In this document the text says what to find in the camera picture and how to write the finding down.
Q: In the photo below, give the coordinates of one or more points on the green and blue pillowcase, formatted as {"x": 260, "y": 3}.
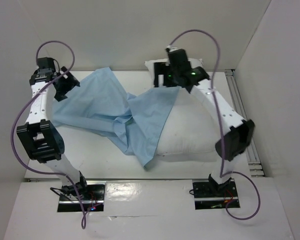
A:
{"x": 102, "y": 106}

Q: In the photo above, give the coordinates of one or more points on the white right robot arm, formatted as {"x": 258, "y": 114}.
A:
{"x": 235, "y": 131}

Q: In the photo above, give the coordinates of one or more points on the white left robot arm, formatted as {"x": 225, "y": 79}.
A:
{"x": 39, "y": 137}

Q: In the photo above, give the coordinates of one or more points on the white pillow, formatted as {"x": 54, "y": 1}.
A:
{"x": 189, "y": 130}

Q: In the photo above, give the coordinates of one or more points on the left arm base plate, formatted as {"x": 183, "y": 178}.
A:
{"x": 92, "y": 200}

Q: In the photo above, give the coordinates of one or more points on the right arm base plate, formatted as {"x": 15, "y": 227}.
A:
{"x": 206, "y": 199}

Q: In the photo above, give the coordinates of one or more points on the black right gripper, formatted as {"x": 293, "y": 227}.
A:
{"x": 161, "y": 75}

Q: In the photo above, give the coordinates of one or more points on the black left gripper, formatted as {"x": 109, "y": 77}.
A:
{"x": 71, "y": 82}

